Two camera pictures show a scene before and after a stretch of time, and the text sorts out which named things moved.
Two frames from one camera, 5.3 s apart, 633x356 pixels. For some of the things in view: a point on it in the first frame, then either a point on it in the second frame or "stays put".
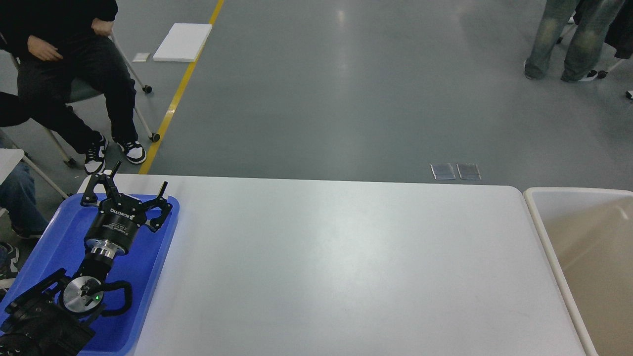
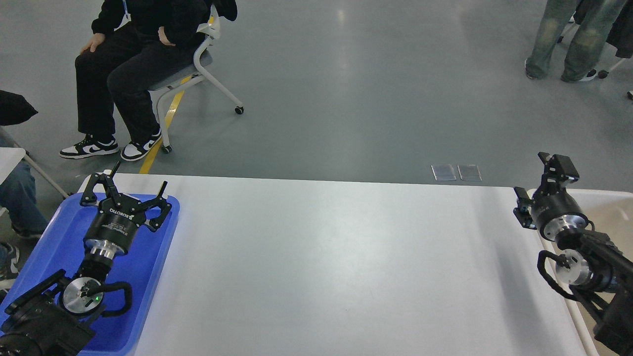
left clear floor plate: x=442 y=172 stays put
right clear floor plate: x=469 y=171 stays put
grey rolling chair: x=79 y=89 → x=209 y=29
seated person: x=73 y=81 → x=136 y=43
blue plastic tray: x=61 y=245 stays put
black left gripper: x=113 y=231 stays put
